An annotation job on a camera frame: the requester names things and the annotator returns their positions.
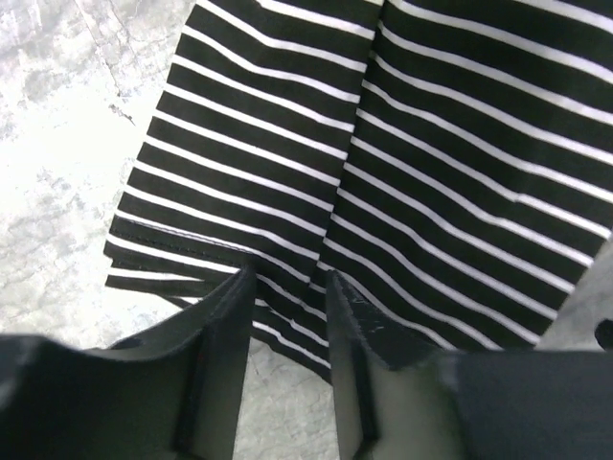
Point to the thin striped tank top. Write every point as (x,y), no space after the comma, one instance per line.
(452,159)

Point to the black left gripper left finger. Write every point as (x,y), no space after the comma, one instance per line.
(172,391)

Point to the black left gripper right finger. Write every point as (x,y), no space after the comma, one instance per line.
(397,396)

